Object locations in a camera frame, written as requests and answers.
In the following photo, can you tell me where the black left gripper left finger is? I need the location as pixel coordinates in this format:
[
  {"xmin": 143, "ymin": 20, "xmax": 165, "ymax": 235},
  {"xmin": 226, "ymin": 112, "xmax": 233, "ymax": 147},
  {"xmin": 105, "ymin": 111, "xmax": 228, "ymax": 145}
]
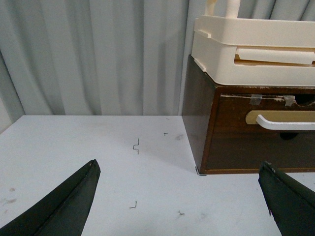
[{"xmin": 0, "ymin": 160, "xmax": 101, "ymax": 236}]

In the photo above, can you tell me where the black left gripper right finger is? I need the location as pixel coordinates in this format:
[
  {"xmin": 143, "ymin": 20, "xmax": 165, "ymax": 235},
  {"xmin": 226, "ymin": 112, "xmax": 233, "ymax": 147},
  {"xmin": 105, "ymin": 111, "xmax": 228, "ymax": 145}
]
[{"xmin": 258, "ymin": 161, "xmax": 315, "ymax": 236}]

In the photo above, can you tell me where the lower wooden drawer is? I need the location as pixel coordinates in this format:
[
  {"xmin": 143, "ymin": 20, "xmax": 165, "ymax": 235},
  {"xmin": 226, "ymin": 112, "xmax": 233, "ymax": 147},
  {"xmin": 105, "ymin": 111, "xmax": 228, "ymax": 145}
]
[{"xmin": 206, "ymin": 132, "xmax": 315, "ymax": 170}]

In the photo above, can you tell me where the wooden drawer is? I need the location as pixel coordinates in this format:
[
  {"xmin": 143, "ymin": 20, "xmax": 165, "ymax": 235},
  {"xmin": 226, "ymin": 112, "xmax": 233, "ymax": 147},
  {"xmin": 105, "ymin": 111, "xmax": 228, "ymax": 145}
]
[
  {"xmin": 214, "ymin": 94, "xmax": 315, "ymax": 133},
  {"xmin": 206, "ymin": 132, "xmax": 315, "ymax": 170}
]

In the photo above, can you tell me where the dark brown wooden drawer cabinet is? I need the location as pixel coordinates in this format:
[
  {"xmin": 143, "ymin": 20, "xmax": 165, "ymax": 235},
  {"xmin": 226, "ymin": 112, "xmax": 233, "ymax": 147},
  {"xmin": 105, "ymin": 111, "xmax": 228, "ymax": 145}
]
[{"xmin": 182, "ymin": 56, "xmax": 315, "ymax": 175}]

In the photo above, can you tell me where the upper wooden drawer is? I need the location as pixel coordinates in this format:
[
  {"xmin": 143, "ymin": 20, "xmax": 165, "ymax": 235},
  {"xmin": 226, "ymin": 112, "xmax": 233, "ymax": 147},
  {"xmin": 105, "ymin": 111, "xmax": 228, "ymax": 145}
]
[{"xmin": 214, "ymin": 94, "xmax": 315, "ymax": 133}]

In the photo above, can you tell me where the cream plastic drawer insert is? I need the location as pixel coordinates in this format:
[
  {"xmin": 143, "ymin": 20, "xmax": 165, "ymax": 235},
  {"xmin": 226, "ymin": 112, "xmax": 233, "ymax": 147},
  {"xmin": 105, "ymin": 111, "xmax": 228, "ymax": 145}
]
[{"xmin": 234, "ymin": 48, "xmax": 315, "ymax": 66}]

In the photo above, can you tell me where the clear tape piece right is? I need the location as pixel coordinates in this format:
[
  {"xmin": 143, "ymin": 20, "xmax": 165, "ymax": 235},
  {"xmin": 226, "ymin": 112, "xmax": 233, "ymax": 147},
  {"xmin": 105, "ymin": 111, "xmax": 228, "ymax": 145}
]
[{"xmin": 283, "ymin": 95, "xmax": 295, "ymax": 107}]

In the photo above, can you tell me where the clear tape piece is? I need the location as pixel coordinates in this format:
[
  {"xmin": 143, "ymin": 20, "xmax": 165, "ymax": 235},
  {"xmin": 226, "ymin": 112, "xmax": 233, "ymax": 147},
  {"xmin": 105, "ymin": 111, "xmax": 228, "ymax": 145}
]
[
  {"xmin": 250, "ymin": 94, "xmax": 262, "ymax": 106},
  {"xmin": 283, "ymin": 95, "xmax": 295, "ymax": 107}
]

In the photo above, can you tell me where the clear tape piece left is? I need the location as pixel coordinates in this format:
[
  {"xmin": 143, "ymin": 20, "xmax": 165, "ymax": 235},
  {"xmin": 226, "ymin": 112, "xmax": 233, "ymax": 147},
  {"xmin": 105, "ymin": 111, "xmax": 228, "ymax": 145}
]
[{"xmin": 250, "ymin": 94, "xmax": 262, "ymax": 106}]

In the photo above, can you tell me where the grey curtain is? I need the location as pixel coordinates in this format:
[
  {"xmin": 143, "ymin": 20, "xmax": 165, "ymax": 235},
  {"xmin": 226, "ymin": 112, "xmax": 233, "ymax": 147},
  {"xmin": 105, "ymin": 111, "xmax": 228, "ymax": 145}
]
[{"xmin": 0, "ymin": 0, "xmax": 315, "ymax": 128}]

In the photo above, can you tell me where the cream plastic tray organizer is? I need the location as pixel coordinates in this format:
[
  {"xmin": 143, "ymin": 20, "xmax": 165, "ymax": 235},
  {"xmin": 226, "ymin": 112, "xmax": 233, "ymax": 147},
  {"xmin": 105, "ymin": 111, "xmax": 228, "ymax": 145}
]
[{"xmin": 192, "ymin": 15, "xmax": 315, "ymax": 87}]

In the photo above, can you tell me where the white drawer handle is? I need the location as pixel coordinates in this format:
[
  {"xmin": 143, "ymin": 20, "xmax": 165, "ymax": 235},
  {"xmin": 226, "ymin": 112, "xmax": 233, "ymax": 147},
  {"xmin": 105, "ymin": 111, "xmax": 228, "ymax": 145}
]
[{"xmin": 256, "ymin": 115, "xmax": 315, "ymax": 131}]

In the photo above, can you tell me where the cream plastic post right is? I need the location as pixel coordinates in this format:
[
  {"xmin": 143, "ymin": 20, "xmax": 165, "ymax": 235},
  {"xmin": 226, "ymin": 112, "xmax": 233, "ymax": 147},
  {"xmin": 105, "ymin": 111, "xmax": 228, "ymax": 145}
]
[{"xmin": 225, "ymin": 0, "xmax": 241, "ymax": 19}]

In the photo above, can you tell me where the cream plastic post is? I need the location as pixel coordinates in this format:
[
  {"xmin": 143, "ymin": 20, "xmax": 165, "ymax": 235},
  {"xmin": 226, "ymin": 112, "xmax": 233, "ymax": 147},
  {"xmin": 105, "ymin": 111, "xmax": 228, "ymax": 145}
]
[
  {"xmin": 204, "ymin": 0, "xmax": 217, "ymax": 16},
  {"xmin": 225, "ymin": 0, "xmax": 241, "ymax": 19}
]

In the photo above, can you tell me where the cream plastic post left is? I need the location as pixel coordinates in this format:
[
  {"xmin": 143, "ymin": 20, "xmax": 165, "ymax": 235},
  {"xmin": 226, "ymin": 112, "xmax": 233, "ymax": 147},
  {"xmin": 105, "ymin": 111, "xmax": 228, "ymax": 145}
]
[{"xmin": 204, "ymin": 0, "xmax": 217, "ymax": 16}]

